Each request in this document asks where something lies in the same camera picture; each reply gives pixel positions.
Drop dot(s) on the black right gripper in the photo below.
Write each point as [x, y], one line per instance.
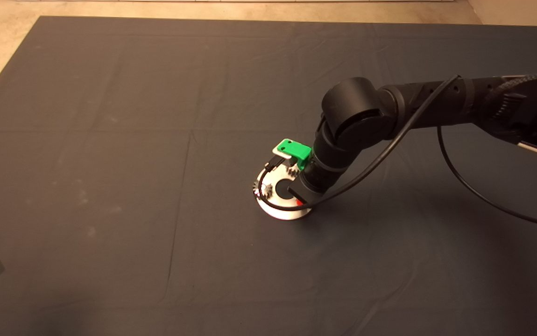
[307, 193]

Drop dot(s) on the small steel planetary gear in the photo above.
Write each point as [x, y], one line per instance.
[292, 172]
[256, 187]

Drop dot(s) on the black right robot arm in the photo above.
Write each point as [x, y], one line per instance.
[413, 107]

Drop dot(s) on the round metal carrier plate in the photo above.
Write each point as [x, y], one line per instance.
[278, 209]

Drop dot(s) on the dark grey table cloth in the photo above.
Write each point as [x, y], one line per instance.
[156, 140]

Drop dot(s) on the green right camera mount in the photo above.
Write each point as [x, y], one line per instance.
[296, 151]

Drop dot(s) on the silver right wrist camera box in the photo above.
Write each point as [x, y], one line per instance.
[280, 151]

